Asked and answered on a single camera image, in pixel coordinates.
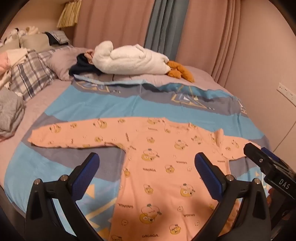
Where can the beige headboard cushion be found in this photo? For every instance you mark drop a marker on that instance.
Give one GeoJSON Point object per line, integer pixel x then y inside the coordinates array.
{"type": "Point", "coordinates": [38, 42]}

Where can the yellow fringed lampshade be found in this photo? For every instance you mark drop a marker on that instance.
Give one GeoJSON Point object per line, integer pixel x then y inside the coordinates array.
{"type": "Point", "coordinates": [70, 14]}

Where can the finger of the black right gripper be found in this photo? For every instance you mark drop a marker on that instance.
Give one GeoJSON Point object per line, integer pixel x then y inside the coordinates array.
{"type": "Point", "coordinates": [258, 157]}

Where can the blue grey patterned duvet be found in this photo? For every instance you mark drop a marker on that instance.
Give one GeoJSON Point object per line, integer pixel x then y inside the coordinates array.
{"type": "Point", "coordinates": [22, 163]}

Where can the orange plush toy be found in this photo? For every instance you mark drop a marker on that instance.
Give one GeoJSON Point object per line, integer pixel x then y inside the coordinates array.
{"type": "Point", "coordinates": [179, 71]}

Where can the grey plaid pillow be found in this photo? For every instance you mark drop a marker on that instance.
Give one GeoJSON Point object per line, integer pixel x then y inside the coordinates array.
{"type": "Point", "coordinates": [33, 75]}

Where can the lilac pillow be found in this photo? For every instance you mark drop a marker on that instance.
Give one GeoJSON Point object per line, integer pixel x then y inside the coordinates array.
{"type": "Point", "coordinates": [62, 60]}

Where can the white wall power strip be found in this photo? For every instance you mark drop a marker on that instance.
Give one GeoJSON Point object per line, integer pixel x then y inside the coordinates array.
{"type": "Point", "coordinates": [289, 95]}

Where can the pink cartoon print baby garment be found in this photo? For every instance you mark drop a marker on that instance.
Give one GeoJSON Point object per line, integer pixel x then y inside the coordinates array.
{"type": "Point", "coordinates": [161, 196]}

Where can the grey folded clothing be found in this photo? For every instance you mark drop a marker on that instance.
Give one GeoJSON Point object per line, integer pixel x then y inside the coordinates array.
{"type": "Point", "coordinates": [12, 112]}

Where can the dark navy clothing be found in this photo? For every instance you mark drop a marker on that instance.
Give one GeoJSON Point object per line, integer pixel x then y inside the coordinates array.
{"type": "Point", "coordinates": [83, 66]}

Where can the pink curtain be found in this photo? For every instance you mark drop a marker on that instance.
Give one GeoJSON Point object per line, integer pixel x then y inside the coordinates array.
{"type": "Point", "coordinates": [208, 37]}

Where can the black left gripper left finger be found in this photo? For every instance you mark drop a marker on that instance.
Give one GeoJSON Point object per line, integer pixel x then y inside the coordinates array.
{"type": "Point", "coordinates": [42, 220]}

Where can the white fluffy blanket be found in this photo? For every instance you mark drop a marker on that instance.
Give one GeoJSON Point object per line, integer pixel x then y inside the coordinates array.
{"type": "Point", "coordinates": [129, 60]}

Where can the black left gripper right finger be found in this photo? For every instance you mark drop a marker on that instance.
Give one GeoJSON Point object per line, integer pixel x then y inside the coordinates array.
{"type": "Point", "coordinates": [252, 221]}

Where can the grey blue curtain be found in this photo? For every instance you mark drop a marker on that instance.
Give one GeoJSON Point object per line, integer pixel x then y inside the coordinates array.
{"type": "Point", "coordinates": [165, 26]}

